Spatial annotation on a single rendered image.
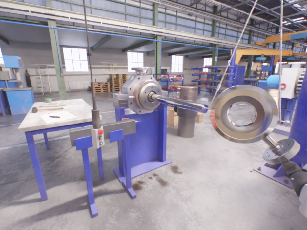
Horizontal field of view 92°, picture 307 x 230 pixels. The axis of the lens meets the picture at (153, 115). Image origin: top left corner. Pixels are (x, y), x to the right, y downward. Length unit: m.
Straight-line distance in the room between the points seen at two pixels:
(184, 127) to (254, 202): 1.78
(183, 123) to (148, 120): 1.25
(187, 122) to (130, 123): 1.85
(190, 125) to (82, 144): 2.32
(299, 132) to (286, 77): 2.21
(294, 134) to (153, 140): 1.82
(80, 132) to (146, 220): 1.03
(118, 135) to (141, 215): 0.82
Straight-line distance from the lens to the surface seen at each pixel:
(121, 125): 1.55
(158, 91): 1.83
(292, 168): 0.91
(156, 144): 2.40
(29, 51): 13.35
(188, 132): 3.32
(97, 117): 0.94
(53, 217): 2.00
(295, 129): 2.54
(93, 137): 0.98
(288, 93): 4.52
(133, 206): 1.86
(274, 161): 1.14
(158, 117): 2.25
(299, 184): 0.83
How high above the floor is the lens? 1.35
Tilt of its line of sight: 16 degrees down
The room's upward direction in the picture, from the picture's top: straight up
